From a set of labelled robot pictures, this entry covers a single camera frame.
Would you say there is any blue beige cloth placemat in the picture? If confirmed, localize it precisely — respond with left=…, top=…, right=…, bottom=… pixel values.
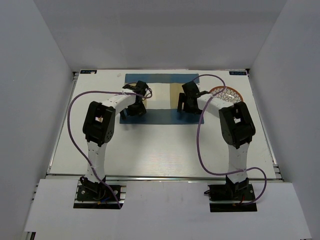
left=119, top=73, right=200, bottom=125

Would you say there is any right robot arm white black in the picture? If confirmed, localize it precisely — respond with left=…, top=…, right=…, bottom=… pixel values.
left=177, top=81, right=256, bottom=200

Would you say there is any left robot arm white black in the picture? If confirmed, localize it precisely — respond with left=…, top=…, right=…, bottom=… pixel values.
left=82, top=80, right=149, bottom=200

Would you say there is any patterned ceramic plate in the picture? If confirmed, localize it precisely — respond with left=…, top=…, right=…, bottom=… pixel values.
left=209, top=86, right=244, bottom=103

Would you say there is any right blue corner sticker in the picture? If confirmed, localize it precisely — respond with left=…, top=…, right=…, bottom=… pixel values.
left=229, top=71, right=247, bottom=76

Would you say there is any blue corner sticker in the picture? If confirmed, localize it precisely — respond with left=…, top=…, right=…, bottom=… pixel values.
left=229, top=71, right=247, bottom=76
left=79, top=69, right=97, bottom=75

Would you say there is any left blue corner sticker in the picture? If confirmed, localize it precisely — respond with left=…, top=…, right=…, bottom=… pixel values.
left=79, top=69, right=97, bottom=75

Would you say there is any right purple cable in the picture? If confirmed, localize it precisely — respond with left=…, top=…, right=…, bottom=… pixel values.
left=184, top=73, right=268, bottom=206

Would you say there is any purple cable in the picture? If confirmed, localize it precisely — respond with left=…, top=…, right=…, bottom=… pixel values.
left=68, top=86, right=153, bottom=210
left=184, top=73, right=268, bottom=206

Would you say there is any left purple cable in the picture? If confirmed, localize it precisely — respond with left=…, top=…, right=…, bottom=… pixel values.
left=68, top=86, right=153, bottom=210

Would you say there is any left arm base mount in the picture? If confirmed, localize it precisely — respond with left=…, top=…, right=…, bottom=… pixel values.
left=73, top=176, right=126, bottom=210

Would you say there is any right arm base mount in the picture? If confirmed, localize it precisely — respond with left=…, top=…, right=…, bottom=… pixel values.
left=204, top=177, right=258, bottom=213

